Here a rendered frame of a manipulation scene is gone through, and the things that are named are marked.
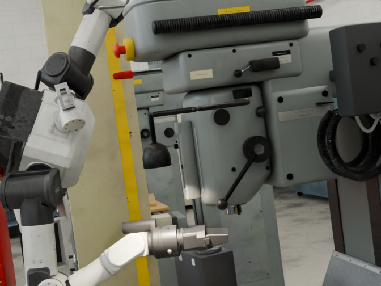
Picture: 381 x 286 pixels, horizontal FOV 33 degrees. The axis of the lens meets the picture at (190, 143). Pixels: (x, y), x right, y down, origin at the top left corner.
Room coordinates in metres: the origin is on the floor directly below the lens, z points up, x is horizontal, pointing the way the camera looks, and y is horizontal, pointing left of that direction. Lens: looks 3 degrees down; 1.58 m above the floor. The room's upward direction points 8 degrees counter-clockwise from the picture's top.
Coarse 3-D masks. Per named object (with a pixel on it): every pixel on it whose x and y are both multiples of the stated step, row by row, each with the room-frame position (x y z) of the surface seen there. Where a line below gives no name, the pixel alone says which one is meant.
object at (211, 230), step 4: (208, 228) 1.84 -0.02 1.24; (212, 228) 1.84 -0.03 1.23; (216, 228) 1.84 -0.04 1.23; (220, 228) 1.83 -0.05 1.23; (224, 228) 1.83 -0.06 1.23; (208, 232) 1.84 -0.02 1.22; (212, 232) 1.84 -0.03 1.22; (216, 232) 1.84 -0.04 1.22; (220, 232) 1.84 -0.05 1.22; (224, 232) 1.83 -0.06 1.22
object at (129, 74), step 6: (120, 72) 1.81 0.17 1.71; (126, 72) 1.81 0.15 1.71; (132, 72) 1.82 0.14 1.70; (138, 72) 1.83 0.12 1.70; (144, 72) 1.83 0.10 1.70; (150, 72) 1.83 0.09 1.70; (156, 72) 1.84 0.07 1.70; (162, 72) 1.84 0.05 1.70; (114, 78) 1.81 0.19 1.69; (120, 78) 1.81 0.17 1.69; (126, 78) 1.82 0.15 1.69
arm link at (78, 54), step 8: (72, 48) 2.08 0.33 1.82; (80, 48) 2.07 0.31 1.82; (72, 56) 2.07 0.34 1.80; (80, 56) 2.06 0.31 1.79; (88, 56) 2.07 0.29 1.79; (72, 64) 2.02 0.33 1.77; (80, 64) 2.06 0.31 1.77; (88, 64) 2.08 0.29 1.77; (72, 72) 2.02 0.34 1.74; (80, 72) 2.05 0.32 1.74; (88, 72) 2.09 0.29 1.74; (64, 80) 2.02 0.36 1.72; (72, 80) 2.03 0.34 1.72; (80, 80) 2.06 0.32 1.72; (88, 80) 2.09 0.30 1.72; (72, 88) 2.06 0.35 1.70; (80, 88) 2.07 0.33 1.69
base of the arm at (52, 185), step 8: (56, 168) 1.84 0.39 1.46; (8, 176) 1.81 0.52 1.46; (16, 176) 1.84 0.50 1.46; (48, 176) 1.78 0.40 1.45; (56, 176) 1.82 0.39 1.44; (0, 184) 1.77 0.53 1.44; (48, 184) 1.76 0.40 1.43; (56, 184) 1.81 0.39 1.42; (0, 192) 1.76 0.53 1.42; (48, 192) 1.75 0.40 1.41; (56, 192) 1.80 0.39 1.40; (0, 200) 1.77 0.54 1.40; (48, 200) 1.76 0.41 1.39; (56, 200) 1.79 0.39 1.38; (8, 208) 1.78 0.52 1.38
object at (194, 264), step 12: (180, 252) 2.18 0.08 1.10; (192, 252) 2.14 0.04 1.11; (204, 252) 2.08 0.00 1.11; (216, 252) 2.09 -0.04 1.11; (228, 252) 2.09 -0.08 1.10; (180, 264) 2.20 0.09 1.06; (192, 264) 2.11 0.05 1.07; (204, 264) 2.05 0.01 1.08; (216, 264) 2.07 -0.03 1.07; (228, 264) 2.09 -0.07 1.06; (180, 276) 2.21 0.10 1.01; (192, 276) 2.12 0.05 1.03; (204, 276) 2.05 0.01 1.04; (216, 276) 2.06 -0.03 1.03; (228, 276) 2.08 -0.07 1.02
